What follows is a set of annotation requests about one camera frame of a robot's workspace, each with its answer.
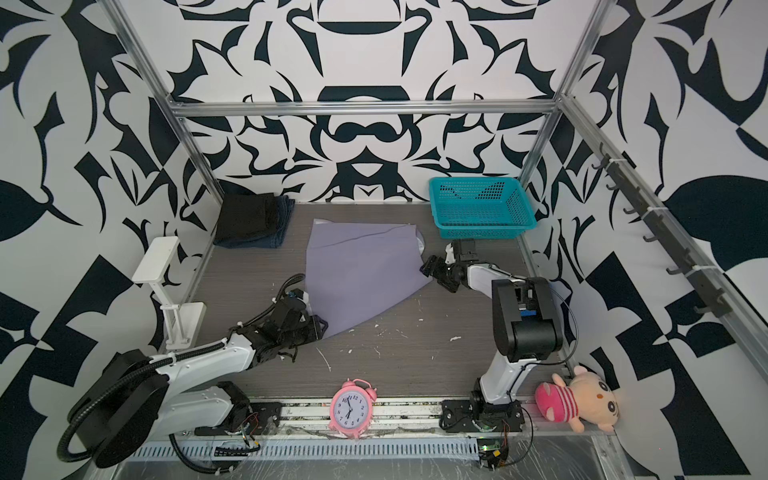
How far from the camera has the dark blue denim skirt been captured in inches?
42.0

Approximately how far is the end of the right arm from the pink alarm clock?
36cm

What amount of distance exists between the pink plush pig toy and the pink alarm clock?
1.39 feet

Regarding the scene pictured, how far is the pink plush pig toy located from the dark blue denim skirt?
36.5 inches

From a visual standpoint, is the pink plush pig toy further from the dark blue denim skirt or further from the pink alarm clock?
the dark blue denim skirt

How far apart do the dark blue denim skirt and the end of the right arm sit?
1.73 ft

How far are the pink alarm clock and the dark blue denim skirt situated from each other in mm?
556

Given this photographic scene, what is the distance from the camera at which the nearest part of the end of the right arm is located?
743 millimetres

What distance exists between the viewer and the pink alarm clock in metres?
0.73
